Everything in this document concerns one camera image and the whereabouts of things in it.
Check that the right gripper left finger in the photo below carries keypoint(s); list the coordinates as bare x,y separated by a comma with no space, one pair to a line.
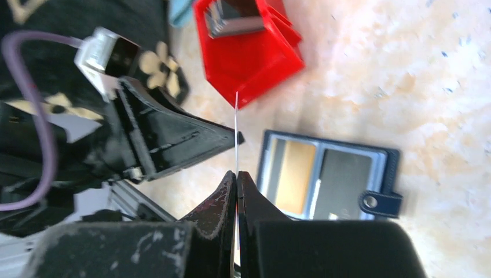
200,244

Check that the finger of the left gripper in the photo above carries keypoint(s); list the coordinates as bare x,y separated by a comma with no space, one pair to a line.
158,138

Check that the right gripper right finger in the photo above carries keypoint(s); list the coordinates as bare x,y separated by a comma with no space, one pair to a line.
273,245

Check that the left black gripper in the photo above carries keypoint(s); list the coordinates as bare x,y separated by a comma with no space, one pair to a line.
106,154

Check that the navy leather card holder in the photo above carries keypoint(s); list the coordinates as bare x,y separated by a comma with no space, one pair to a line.
378,200

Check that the gold credit card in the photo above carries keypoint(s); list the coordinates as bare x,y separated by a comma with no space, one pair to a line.
289,173

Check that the red plastic bin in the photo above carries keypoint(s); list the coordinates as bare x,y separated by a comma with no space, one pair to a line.
244,67

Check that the cards stack in bin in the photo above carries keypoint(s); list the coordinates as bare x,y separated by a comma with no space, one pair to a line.
229,18

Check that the black floral fleece blanket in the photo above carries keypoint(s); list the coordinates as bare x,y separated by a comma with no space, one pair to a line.
51,65

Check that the light blue cloth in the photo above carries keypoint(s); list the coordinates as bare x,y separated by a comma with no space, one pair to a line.
180,12

